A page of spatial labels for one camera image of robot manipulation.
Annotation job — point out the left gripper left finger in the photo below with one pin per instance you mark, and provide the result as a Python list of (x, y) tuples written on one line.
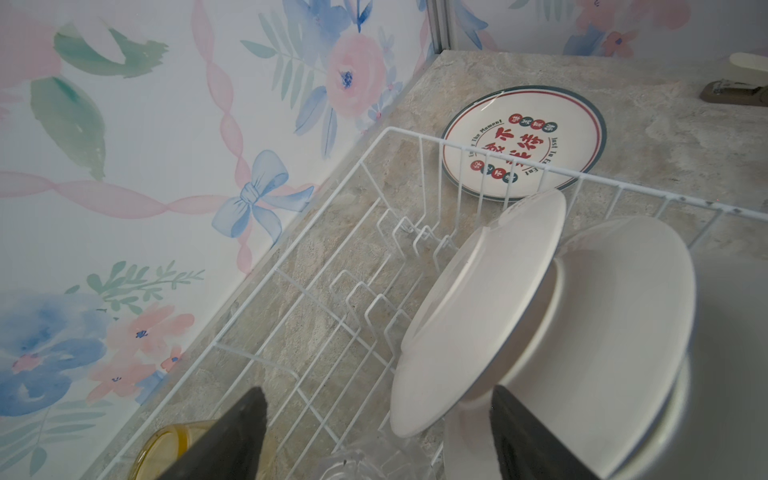
[(231, 448)]

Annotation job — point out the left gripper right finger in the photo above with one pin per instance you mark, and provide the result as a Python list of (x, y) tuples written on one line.
[(525, 448)]

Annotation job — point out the plate with red characters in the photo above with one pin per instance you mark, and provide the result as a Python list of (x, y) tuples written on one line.
[(497, 147)]

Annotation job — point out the right corner aluminium post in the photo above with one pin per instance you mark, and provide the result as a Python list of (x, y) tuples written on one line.
[(439, 24)]

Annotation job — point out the small toy car right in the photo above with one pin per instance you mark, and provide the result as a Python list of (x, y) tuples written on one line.
[(744, 82)]

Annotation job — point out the clear glass cup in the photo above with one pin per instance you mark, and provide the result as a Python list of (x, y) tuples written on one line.
[(379, 457)]

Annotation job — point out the yellow plastic cup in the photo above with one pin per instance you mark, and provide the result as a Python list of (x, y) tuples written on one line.
[(165, 447)]

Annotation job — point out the white wire dish rack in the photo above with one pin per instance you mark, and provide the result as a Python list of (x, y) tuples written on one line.
[(319, 322)]

